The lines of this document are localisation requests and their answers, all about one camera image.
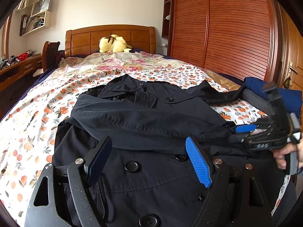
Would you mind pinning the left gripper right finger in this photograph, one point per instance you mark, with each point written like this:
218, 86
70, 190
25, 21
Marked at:
231, 195

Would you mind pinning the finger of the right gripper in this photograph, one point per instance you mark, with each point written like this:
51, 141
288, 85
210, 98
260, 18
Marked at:
245, 128

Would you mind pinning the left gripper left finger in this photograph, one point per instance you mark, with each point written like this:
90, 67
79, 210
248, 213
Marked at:
48, 206

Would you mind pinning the black double-breasted coat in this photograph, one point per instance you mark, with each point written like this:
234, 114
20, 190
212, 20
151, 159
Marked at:
148, 178

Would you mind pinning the person's right hand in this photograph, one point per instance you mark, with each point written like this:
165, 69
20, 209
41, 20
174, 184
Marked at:
287, 149

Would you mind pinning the grey folded garment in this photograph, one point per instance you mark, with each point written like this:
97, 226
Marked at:
257, 101

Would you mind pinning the blue folded garment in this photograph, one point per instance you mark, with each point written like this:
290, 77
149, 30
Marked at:
292, 98

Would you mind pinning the orange print bed sheet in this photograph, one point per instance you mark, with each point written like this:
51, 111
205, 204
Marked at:
28, 130

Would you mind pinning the wooden louvered wardrobe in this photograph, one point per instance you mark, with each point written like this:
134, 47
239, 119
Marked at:
240, 38

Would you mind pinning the pink floral blanket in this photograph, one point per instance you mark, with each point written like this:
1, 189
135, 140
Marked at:
123, 61

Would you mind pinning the long wooden desk cabinet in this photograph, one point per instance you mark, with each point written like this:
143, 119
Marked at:
16, 80

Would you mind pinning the wooden chair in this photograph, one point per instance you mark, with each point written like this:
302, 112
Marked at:
51, 56

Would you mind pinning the red basket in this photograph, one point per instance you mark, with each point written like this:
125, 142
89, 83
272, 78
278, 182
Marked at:
23, 56

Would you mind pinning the yellow plush toy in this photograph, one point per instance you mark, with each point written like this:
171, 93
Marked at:
113, 43

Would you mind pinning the brass door handle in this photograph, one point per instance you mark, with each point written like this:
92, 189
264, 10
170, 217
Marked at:
291, 69

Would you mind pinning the white wall shelf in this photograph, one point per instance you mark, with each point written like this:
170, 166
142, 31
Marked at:
37, 18

